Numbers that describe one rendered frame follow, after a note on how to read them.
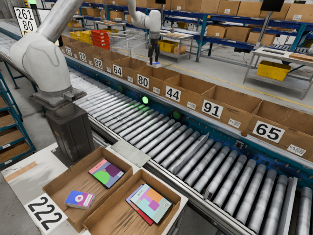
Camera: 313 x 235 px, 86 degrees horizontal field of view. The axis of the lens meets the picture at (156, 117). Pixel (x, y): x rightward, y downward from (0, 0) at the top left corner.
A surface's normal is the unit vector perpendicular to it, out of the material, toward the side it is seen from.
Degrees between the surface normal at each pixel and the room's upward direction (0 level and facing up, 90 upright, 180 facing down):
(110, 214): 1
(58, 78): 92
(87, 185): 2
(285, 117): 89
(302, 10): 84
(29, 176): 0
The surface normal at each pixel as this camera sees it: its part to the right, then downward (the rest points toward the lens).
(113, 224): 0.03, -0.83
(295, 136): -0.64, 0.42
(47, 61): 0.50, 0.31
